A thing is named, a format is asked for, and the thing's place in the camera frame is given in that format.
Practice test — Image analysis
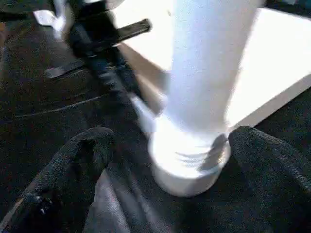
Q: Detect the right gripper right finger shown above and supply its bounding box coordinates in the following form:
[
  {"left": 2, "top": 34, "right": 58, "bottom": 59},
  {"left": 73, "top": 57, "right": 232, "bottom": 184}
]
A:
[{"left": 228, "top": 126, "right": 311, "bottom": 233}]

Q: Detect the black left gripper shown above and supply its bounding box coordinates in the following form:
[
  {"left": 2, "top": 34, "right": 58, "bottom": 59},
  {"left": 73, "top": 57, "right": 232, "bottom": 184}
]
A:
[{"left": 63, "top": 0, "right": 152, "bottom": 110}]

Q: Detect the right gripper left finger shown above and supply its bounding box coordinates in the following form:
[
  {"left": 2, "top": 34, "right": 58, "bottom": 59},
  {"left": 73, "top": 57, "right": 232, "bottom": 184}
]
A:
[{"left": 0, "top": 126, "right": 116, "bottom": 233}]

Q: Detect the white plastic table leg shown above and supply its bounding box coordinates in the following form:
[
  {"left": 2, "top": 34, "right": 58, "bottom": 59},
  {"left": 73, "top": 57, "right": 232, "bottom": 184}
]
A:
[{"left": 165, "top": 0, "right": 265, "bottom": 163}]

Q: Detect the white plastic table top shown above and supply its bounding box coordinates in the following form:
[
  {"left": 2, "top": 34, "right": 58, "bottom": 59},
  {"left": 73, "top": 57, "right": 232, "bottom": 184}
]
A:
[{"left": 111, "top": 0, "right": 311, "bottom": 197}]

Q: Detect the grey cable tie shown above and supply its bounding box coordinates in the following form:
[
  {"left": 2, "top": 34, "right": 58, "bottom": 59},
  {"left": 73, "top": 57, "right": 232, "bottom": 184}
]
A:
[{"left": 45, "top": 59, "right": 87, "bottom": 79}]

